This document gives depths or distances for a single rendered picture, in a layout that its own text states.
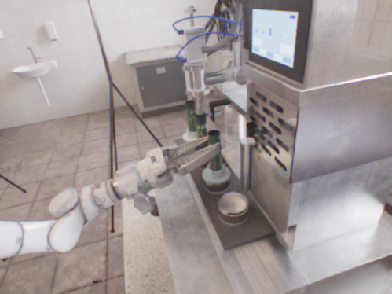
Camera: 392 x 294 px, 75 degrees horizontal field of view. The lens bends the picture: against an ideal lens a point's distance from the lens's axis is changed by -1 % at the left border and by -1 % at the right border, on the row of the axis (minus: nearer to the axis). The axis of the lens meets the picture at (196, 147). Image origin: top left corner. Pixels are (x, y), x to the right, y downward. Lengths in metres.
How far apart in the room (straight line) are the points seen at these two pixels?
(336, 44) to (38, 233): 0.58
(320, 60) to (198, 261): 0.41
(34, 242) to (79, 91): 3.83
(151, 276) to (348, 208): 0.59
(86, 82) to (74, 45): 0.53
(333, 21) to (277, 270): 0.42
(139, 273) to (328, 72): 0.76
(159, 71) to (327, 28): 3.26
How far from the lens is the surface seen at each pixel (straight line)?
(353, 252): 0.61
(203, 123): 0.69
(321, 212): 0.54
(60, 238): 0.61
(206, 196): 0.66
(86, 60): 4.21
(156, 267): 0.90
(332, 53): 0.37
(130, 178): 0.60
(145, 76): 3.54
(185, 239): 0.59
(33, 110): 4.56
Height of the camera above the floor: 1.48
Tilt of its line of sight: 31 degrees down
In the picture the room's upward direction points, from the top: 6 degrees counter-clockwise
